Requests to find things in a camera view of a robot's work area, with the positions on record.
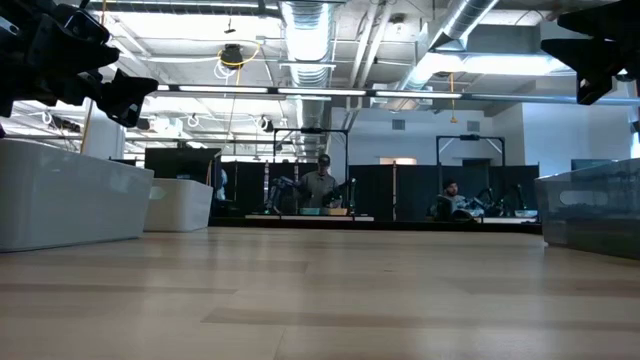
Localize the background black station frame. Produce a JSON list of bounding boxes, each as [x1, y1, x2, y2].
[[272, 127, 350, 216], [435, 133, 506, 219]]

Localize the light grey plastic bin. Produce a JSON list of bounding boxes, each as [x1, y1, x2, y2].
[[0, 138, 156, 254]]

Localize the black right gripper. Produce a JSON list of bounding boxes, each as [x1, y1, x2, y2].
[[539, 0, 640, 107]]

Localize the black partition wall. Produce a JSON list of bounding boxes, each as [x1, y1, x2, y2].
[[219, 160, 540, 221]]

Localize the long yellow cable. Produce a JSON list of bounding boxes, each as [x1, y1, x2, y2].
[[79, 0, 109, 154]]

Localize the clear smoky plastic bin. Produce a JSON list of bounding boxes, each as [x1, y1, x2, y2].
[[533, 157, 640, 261]]

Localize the white plastic bin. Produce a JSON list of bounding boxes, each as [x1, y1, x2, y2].
[[143, 178, 215, 234]]

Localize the black aluminium table frame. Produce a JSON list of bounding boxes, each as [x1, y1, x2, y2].
[[208, 215, 544, 235]]

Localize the person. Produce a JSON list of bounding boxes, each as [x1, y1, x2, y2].
[[428, 178, 475, 221], [294, 153, 345, 210]]

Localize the silver ventilation duct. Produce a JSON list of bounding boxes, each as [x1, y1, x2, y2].
[[394, 0, 501, 101]]

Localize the black flat screen back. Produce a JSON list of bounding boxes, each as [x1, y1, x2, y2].
[[144, 147, 223, 186]]

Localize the black ceiling cable reel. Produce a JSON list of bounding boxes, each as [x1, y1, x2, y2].
[[219, 43, 245, 69]]

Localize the long ceiling light strip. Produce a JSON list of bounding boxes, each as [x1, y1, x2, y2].
[[149, 83, 640, 107]]

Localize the background wooden table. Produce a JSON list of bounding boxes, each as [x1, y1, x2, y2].
[[244, 213, 375, 222]]

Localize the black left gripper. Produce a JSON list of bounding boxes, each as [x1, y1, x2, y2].
[[0, 0, 160, 129]]

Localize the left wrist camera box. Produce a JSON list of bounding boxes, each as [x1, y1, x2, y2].
[[59, 7, 112, 46]]

